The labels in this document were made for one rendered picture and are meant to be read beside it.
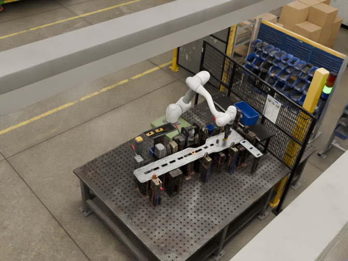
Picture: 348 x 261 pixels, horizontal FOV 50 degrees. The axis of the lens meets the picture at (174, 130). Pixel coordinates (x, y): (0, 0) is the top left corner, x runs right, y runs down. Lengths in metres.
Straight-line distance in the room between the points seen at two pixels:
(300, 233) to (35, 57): 0.75
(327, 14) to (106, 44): 7.37
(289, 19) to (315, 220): 7.73
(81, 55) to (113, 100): 5.47
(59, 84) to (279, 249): 0.73
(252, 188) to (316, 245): 3.76
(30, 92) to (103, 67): 0.23
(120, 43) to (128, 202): 3.02
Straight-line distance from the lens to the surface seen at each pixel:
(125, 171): 4.29
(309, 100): 4.13
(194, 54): 6.85
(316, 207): 0.61
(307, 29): 8.11
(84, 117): 6.16
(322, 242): 0.58
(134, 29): 1.15
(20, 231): 4.83
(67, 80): 1.06
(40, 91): 1.04
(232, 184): 4.30
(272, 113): 4.49
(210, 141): 4.30
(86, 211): 4.80
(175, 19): 1.24
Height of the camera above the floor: 3.83
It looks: 40 degrees down
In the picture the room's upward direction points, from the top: 6 degrees clockwise
